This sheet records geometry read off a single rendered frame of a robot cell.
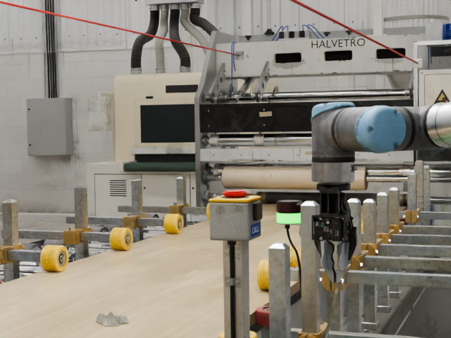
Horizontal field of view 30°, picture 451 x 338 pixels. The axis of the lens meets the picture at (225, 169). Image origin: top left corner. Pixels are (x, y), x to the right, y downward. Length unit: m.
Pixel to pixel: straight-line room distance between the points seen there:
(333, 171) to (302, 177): 2.81
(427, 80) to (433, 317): 1.25
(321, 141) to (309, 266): 0.32
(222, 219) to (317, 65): 3.46
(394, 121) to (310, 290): 0.48
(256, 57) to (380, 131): 3.31
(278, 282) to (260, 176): 2.96
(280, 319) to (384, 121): 0.44
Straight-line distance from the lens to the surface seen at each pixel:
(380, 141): 1.64
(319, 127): 1.75
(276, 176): 4.59
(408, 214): 3.61
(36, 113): 12.07
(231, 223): 1.39
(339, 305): 2.18
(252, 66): 4.92
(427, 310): 4.65
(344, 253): 1.81
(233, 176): 4.67
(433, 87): 4.39
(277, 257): 1.67
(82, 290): 2.34
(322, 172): 1.75
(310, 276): 1.92
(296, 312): 2.61
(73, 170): 12.06
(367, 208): 2.64
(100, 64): 11.88
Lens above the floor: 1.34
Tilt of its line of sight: 3 degrees down
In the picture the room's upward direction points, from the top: 1 degrees counter-clockwise
